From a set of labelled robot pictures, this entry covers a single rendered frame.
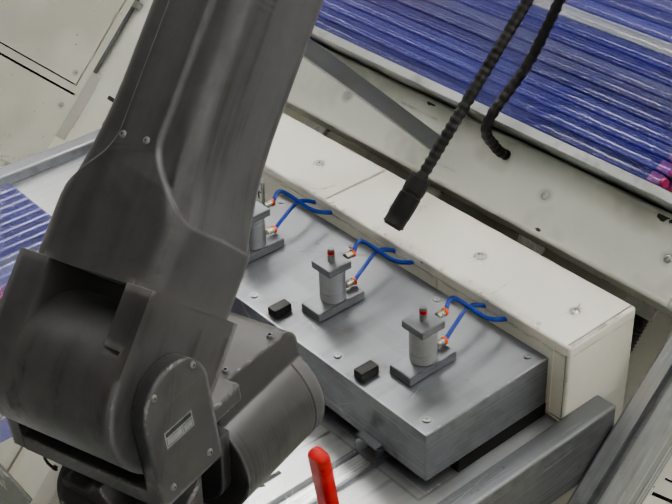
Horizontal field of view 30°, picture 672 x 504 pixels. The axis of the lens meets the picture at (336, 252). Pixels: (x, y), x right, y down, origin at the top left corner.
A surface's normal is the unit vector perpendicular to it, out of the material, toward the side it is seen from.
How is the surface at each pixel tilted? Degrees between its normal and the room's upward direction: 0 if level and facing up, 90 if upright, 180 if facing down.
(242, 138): 73
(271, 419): 56
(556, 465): 90
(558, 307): 45
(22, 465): 90
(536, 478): 90
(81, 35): 90
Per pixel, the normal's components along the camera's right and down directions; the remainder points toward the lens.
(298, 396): 0.72, -0.12
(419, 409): -0.04, -0.83
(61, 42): 0.64, 0.41
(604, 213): -0.57, -0.31
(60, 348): -0.37, -0.45
